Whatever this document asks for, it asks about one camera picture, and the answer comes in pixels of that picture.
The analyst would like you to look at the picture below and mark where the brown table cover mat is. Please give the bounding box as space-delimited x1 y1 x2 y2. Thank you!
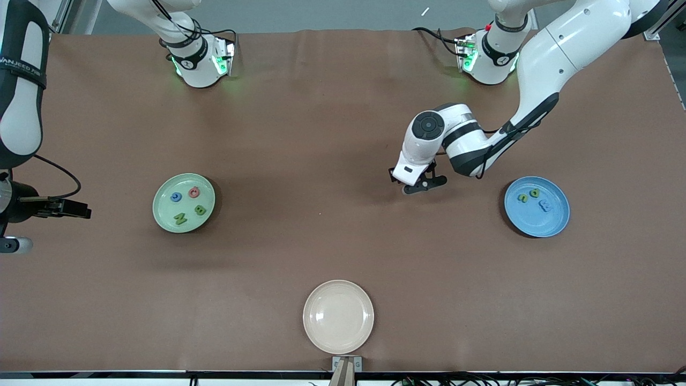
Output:
0 28 686 373

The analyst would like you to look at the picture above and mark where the pale green plate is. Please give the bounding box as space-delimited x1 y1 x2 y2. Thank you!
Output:
152 173 216 234

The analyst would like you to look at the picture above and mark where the blue plate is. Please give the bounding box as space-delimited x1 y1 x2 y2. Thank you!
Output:
504 176 571 238

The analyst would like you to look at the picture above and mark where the beige plate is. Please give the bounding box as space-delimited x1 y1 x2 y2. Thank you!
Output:
303 280 375 354

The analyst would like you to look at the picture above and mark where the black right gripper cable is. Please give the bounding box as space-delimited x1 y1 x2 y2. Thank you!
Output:
32 154 82 200

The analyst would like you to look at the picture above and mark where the black arm base cable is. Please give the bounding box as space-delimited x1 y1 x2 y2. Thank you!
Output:
412 27 463 57
159 0 239 46

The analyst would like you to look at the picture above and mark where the aluminium frame post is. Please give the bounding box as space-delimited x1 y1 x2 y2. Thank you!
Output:
49 0 74 34
643 0 686 41

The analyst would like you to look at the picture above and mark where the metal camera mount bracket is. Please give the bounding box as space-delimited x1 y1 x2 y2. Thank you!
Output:
331 355 363 386

